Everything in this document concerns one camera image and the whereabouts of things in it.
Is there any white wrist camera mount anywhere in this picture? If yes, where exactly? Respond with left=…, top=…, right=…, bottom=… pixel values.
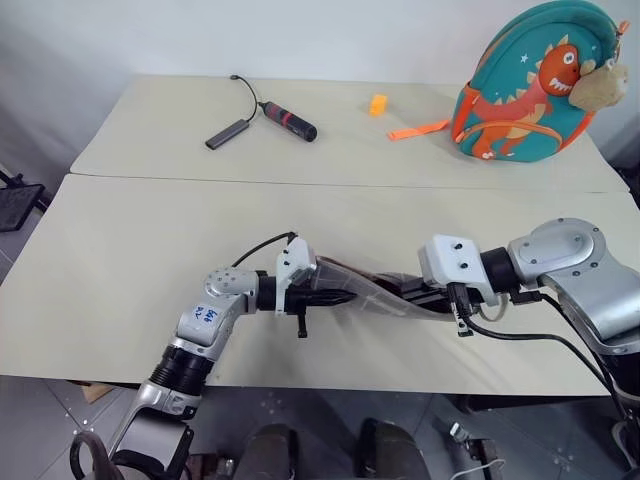
left=418, top=233, right=502, bottom=308
left=272, top=238, right=318, bottom=318

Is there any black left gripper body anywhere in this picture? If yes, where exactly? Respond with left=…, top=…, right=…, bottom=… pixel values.
left=284, top=286, right=324, bottom=339

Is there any black and red cylinder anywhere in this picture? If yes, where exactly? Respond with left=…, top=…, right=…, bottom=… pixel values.
left=256, top=100, right=319, bottom=143

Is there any teal dinosaur backpack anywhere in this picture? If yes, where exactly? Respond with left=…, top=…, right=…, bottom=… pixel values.
left=388, top=0, right=630, bottom=164

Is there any brown cardboard piece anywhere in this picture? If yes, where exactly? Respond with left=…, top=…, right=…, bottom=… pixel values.
left=73, top=381, right=110, bottom=405

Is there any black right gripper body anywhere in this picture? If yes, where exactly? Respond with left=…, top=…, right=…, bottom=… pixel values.
left=403, top=279, right=454, bottom=305

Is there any thin white cable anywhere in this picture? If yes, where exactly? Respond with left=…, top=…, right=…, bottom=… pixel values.
left=451, top=458, right=507, bottom=480

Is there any black metal stand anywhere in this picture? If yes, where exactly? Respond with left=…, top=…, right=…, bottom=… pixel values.
left=0, top=163, right=49, bottom=234

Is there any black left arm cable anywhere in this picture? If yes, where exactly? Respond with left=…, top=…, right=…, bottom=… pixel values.
left=231, top=230, right=300, bottom=269

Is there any dark rounded shape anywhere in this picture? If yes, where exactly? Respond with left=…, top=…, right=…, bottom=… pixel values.
left=356, top=417, right=427, bottom=480

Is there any transparent plastic bag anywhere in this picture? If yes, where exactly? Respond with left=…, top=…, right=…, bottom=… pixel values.
left=309, top=255, right=459, bottom=322

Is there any beige plush toy pendant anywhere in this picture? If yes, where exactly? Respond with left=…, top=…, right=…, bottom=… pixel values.
left=570, top=58, right=631, bottom=111

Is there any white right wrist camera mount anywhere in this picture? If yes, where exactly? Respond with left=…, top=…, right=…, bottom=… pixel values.
left=418, top=233, right=502, bottom=308

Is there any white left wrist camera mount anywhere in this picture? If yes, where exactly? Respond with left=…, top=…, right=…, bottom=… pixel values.
left=272, top=238, right=318, bottom=318

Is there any black looped cable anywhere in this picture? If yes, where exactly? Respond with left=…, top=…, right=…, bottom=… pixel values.
left=69, top=431, right=117, bottom=480

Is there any grey USB hub with cable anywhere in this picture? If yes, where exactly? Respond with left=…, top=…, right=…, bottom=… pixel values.
left=203, top=74, right=259, bottom=151

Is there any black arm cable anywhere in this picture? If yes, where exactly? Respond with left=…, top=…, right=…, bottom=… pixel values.
left=231, top=230, right=300, bottom=269
left=447, top=281, right=637, bottom=427

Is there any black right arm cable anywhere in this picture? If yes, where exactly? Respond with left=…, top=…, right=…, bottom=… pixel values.
left=447, top=281, right=637, bottom=427

